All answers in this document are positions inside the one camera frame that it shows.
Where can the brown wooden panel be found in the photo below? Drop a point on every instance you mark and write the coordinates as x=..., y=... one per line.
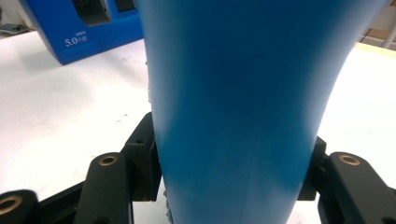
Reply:
x=378, y=34

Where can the blue cardboard box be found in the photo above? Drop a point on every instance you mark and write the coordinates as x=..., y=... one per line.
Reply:
x=62, y=28

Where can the blue plastic bottle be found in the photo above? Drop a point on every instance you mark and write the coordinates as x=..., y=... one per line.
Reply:
x=233, y=109

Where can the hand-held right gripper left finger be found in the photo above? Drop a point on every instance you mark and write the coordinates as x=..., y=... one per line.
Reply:
x=143, y=161

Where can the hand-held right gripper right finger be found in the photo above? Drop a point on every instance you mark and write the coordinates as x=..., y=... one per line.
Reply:
x=314, y=168

